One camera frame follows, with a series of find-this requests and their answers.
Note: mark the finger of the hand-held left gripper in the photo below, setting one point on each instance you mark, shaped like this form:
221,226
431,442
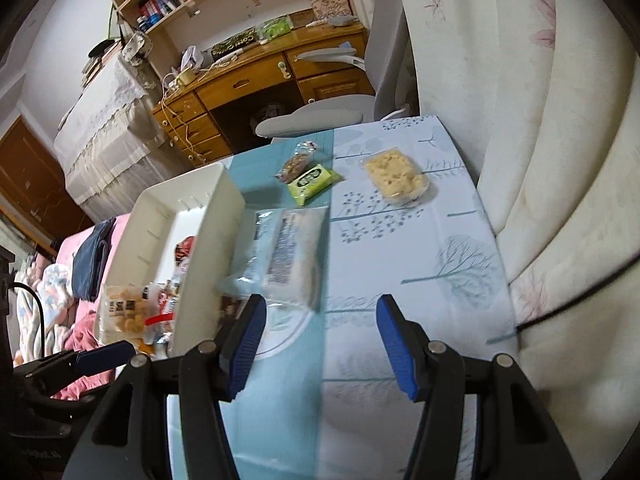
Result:
105,357

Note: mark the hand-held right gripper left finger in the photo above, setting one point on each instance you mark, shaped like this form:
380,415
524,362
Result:
245,345

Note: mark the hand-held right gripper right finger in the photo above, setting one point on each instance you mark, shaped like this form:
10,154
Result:
397,350

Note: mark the clear labelled bag of cookies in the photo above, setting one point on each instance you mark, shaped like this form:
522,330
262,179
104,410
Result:
125,310

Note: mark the red and white snack packet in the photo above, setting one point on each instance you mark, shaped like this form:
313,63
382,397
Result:
165,305

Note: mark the white plastic bin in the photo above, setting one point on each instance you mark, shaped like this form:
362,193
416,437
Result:
220,220

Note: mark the brown snowflake snack packet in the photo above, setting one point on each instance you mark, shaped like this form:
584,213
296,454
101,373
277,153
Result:
231,310

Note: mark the pink blanket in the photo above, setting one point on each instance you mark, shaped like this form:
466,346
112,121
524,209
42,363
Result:
85,320

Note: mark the light blue snack packet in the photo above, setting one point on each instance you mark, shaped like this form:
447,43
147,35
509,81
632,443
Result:
250,255

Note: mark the pale floral blanket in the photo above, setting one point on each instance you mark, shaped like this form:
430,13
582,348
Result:
50,285

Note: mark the folded blue jeans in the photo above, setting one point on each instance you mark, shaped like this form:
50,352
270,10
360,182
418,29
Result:
90,260

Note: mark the clear pack of yellow cookies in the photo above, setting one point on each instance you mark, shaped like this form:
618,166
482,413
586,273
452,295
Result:
395,177

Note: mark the green snack packet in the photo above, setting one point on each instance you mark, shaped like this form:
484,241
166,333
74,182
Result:
315,182

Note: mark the clear packet of dark nuts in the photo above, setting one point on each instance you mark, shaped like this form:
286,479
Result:
295,162

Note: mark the brown wooden door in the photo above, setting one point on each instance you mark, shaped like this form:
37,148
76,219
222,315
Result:
35,180

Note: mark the waste basket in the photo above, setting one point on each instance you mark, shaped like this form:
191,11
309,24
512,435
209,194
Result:
267,117

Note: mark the white lace cloth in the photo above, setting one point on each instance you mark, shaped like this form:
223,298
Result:
110,125

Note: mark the cream floral curtain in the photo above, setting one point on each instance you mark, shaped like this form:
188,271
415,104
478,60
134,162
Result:
550,160

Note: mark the wooden desk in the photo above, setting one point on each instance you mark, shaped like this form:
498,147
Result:
240,85

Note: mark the yellow desk appliance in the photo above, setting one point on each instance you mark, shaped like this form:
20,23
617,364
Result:
186,77

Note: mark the grey office chair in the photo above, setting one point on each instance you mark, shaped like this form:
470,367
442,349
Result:
390,60

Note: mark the dark printed box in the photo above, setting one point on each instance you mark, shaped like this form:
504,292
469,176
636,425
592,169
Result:
232,42

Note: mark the green pack on desk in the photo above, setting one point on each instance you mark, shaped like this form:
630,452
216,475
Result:
275,27

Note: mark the patterned white box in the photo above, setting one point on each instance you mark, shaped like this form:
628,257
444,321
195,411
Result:
330,4

